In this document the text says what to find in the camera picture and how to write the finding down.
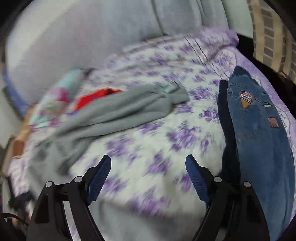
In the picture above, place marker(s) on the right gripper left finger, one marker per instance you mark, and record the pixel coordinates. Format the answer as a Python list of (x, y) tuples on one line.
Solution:
[(48, 221)]

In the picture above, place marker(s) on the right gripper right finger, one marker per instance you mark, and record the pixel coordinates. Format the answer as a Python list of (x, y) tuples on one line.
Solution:
[(234, 207)]

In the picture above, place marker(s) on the grey sweatpants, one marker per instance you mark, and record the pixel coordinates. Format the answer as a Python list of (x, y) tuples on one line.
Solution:
[(55, 155)]

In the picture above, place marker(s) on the black folded garment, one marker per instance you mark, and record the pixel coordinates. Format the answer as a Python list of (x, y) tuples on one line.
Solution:
[(230, 172)]

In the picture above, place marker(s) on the blue denim jeans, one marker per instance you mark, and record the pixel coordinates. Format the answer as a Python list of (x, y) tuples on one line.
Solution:
[(266, 159)]

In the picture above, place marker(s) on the purple floral bed sheet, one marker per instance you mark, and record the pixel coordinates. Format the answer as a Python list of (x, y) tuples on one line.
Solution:
[(148, 194)]

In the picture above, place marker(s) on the teal pink floral blanket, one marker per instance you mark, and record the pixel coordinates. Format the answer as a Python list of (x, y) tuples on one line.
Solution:
[(48, 110)]

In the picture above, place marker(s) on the red folded garment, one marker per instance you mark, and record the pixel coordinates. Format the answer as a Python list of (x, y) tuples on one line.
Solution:
[(87, 99)]

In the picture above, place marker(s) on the beige checked curtain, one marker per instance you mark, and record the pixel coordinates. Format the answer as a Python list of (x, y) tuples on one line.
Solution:
[(273, 43)]

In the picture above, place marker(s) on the grey padded headboard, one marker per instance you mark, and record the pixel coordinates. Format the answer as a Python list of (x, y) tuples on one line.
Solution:
[(51, 37)]

